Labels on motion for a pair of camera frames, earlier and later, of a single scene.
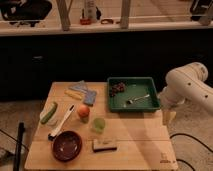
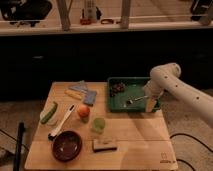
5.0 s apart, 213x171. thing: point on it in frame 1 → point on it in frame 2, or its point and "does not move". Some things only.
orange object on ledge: [85, 21] does not move
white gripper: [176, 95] → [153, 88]
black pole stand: [17, 159] does not move
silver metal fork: [130, 102] does not move
